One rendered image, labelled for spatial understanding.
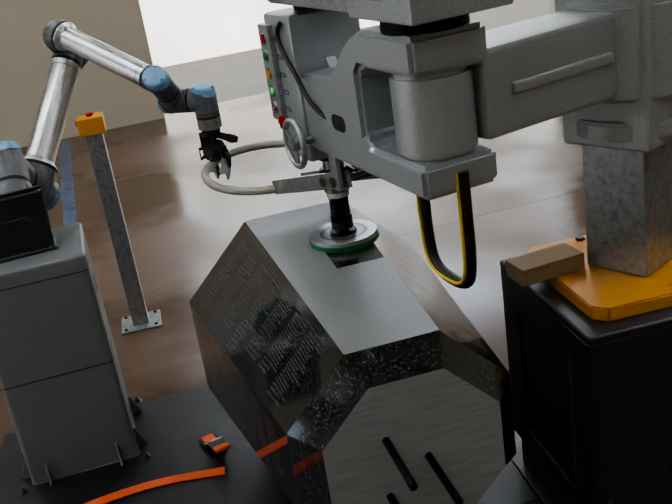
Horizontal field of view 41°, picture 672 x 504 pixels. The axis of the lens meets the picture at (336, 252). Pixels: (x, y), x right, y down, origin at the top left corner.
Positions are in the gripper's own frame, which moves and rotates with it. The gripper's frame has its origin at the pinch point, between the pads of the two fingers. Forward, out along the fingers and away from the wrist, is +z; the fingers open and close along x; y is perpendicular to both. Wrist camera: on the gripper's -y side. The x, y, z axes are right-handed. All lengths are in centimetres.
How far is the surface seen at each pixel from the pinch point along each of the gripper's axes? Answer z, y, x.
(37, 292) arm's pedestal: 14, 80, -21
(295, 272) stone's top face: -2, 61, 79
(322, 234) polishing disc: -3, 38, 74
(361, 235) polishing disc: -4, 36, 87
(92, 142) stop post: 2, -20, -97
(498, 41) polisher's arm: -70, 55, 144
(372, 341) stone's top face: -6, 90, 124
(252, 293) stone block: 8, 62, 62
